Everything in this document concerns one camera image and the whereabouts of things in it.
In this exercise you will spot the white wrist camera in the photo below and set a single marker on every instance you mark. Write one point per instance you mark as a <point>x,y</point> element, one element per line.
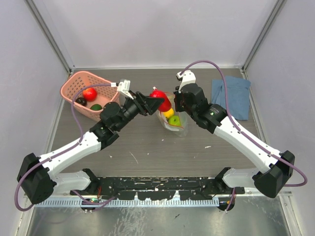
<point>123,87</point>
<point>185,77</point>

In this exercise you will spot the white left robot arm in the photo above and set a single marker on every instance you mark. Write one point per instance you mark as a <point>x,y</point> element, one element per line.
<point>42,176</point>

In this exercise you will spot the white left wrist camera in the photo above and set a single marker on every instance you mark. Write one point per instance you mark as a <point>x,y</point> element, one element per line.
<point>123,87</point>

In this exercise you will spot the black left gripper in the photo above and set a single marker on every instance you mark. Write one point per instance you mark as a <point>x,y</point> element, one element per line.
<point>145,104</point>

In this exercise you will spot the yellow toy lemon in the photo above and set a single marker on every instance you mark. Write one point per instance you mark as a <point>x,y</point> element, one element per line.
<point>168,114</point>

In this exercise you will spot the slotted cable duct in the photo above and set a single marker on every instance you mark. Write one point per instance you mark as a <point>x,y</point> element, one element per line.
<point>175,202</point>

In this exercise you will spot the green toy apple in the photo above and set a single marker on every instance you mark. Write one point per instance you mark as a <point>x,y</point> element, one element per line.
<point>174,120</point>

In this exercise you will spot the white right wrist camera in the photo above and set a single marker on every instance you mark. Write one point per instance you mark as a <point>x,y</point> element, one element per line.
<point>185,77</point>

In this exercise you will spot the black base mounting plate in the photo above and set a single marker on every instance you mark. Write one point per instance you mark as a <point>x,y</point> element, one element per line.
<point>157,188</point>

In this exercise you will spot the blue cloth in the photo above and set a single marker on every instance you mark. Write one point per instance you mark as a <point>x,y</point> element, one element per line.
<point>238,91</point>

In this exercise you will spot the pink plastic basket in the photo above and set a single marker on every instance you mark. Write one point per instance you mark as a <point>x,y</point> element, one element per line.
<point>79,80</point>

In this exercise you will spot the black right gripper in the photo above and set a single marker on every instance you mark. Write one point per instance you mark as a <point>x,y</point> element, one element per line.
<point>177,95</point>

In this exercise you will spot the red toy apple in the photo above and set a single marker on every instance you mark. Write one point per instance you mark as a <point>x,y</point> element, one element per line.
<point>90,94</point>

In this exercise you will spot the dark green toy fruit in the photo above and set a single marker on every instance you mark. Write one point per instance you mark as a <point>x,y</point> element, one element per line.
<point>96,107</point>

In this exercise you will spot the dark purple toy plum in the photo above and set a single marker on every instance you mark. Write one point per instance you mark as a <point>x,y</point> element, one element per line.
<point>82,101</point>

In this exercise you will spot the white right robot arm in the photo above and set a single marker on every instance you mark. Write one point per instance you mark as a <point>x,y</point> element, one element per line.
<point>272,168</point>

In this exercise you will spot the clear zip top bag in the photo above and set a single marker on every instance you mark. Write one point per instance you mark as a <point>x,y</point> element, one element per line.
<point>165,106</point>

